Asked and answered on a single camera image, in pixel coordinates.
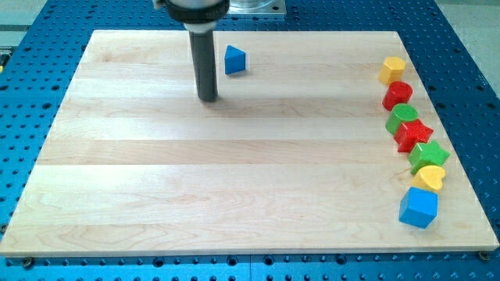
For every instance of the green star block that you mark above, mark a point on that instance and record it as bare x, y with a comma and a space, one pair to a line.
424, 154

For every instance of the red cylinder block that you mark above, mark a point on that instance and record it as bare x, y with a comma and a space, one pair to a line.
397, 92

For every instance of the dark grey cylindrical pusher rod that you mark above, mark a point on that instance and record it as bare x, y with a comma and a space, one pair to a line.
203, 57

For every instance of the light wooden board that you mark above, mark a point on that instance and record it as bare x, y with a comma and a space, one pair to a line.
294, 156

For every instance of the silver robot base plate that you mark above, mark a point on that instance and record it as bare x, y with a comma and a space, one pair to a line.
258, 7

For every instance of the blue perforated metal table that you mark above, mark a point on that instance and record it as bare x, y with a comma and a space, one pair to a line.
451, 44

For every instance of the yellow hexagon block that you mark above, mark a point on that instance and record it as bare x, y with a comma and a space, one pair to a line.
392, 70

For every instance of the blue cube block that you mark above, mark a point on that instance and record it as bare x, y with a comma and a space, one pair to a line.
418, 207

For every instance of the red star block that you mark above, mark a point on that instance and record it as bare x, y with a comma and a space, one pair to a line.
410, 133

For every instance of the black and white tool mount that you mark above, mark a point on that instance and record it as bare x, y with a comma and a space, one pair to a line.
197, 16

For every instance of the green cylinder block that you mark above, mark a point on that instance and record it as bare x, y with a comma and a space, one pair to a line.
400, 113

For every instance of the blue triangle block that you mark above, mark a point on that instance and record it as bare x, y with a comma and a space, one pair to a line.
234, 60

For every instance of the yellow heart block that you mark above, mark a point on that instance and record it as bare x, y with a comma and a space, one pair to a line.
429, 178

